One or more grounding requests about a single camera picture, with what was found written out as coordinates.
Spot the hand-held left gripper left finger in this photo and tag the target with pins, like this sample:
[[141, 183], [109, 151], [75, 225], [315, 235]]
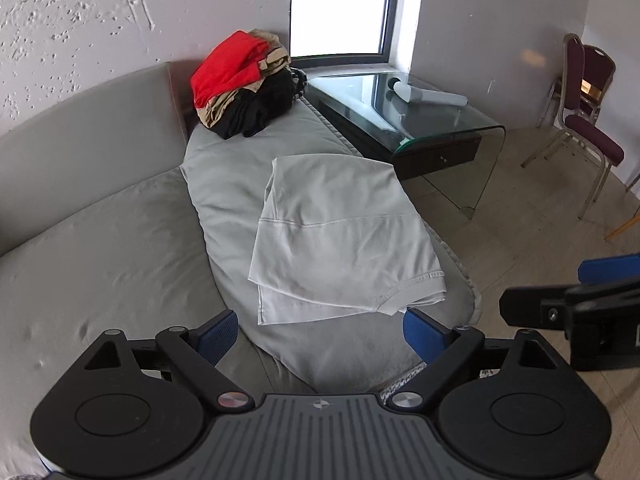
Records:
[[220, 336]]

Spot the grey knitted cloth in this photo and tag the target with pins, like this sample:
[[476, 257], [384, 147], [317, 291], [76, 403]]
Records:
[[402, 382]]

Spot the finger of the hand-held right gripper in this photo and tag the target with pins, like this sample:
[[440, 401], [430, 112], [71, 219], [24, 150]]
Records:
[[530, 305], [607, 267]]

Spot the pile of red tan black clothes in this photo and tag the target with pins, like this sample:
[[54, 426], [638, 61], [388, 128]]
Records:
[[272, 55]]

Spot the black striped cloth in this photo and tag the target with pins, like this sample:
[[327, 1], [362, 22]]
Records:
[[299, 82]]

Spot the grey sofa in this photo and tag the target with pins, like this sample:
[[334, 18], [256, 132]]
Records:
[[100, 260]]

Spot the black drawer unit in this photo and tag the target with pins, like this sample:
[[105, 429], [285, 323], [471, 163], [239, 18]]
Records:
[[435, 157]]

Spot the wooden chair leg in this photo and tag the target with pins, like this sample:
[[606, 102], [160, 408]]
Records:
[[625, 222]]

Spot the maroon metal chair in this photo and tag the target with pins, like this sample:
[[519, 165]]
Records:
[[595, 142], [600, 67]]

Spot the grey seat cushion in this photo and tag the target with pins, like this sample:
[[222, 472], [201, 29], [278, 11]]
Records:
[[225, 185]]

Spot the glass coffee table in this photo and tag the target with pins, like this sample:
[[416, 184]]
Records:
[[450, 120]]

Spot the white handheld device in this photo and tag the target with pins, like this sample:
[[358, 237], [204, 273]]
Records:
[[425, 96]]

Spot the red garment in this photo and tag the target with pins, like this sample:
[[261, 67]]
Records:
[[225, 70]]

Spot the black garment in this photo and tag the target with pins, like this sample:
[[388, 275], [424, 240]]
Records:
[[260, 105]]

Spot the window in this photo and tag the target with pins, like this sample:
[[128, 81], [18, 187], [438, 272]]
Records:
[[340, 5]]

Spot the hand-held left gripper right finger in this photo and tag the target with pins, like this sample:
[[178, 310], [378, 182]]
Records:
[[421, 332]]

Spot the white printed t-shirt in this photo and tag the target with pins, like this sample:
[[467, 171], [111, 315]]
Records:
[[340, 240]]

